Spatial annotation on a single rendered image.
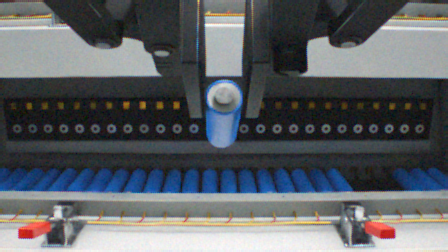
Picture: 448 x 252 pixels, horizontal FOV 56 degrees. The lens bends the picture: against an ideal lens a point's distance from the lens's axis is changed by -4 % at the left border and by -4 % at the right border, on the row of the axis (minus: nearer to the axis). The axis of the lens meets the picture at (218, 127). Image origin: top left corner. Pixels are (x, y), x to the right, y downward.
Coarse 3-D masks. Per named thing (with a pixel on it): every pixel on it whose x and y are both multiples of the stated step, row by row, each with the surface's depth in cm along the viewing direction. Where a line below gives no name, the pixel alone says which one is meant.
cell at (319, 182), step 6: (312, 174) 49; (318, 174) 48; (312, 180) 48; (318, 180) 47; (324, 180) 47; (312, 186) 48; (318, 186) 46; (324, 186) 45; (330, 186) 45; (318, 192) 45; (324, 192) 44; (330, 192) 44
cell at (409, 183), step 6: (402, 168) 50; (396, 174) 50; (402, 174) 49; (408, 174) 48; (396, 180) 49; (402, 180) 48; (408, 180) 47; (414, 180) 46; (402, 186) 48; (408, 186) 46; (414, 186) 45; (420, 186) 45
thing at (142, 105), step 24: (24, 120) 53; (48, 120) 53; (72, 120) 53; (96, 120) 53; (120, 120) 53; (144, 120) 53; (168, 120) 53; (192, 120) 53; (240, 120) 54; (264, 120) 54; (288, 120) 54; (312, 120) 54; (336, 120) 54; (360, 120) 54; (384, 120) 54; (408, 120) 54
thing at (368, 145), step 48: (48, 144) 54; (96, 144) 54; (144, 144) 54; (192, 144) 54; (240, 144) 54; (288, 144) 54; (336, 144) 54; (384, 144) 54; (0, 240) 38; (96, 240) 38; (144, 240) 38; (192, 240) 39; (240, 240) 39; (288, 240) 38; (336, 240) 38; (384, 240) 38; (432, 240) 38
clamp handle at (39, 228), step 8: (56, 208) 37; (56, 216) 38; (32, 224) 33; (40, 224) 33; (48, 224) 34; (56, 224) 36; (24, 232) 31; (32, 232) 31; (40, 232) 32; (48, 232) 34
